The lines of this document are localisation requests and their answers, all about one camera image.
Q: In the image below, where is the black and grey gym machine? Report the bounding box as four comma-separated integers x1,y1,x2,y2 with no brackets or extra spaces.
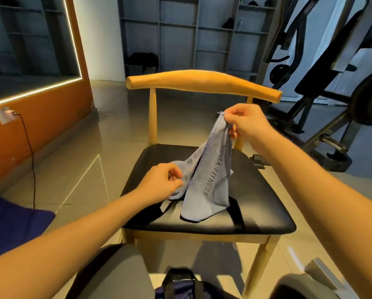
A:
251,0,372,173

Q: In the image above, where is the wall mirror with light strip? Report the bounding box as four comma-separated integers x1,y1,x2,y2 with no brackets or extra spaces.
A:
0,0,83,110

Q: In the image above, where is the dark blue mat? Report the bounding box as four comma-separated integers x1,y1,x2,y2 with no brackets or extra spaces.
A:
0,186,56,262

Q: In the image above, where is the grey shelf unit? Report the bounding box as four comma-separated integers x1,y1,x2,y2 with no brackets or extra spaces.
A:
117,0,280,80

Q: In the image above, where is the person's left hand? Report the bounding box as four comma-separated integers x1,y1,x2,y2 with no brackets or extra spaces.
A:
134,162,185,207

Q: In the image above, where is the single blue-grey towel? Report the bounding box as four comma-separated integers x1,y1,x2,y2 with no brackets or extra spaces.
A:
161,112,235,223

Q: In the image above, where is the mounted black weight plate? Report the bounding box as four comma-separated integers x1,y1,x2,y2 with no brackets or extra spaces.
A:
350,68,372,126

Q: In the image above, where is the person's right hand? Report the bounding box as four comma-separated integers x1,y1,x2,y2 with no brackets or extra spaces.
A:
222,103,275,147

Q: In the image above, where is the white wall socket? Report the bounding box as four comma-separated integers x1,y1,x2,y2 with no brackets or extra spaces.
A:
0,106,16,125

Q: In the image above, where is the person's left forearm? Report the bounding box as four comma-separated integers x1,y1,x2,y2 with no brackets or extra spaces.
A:
0,190,149,299

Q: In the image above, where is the person's left leg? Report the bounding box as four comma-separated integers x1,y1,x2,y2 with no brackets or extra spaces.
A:
66,243,156,299

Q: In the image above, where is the wooden chair with black seat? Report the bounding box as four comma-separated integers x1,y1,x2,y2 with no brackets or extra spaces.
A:
120,69,298,299

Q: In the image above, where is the black cable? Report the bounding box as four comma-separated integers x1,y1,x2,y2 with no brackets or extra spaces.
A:
11,111,37,211

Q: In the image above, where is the navy blue bag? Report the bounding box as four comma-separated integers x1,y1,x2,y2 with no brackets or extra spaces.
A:
155,267,239,299

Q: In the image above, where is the person's right forearm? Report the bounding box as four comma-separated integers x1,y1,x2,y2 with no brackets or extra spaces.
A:
254,130,372,299

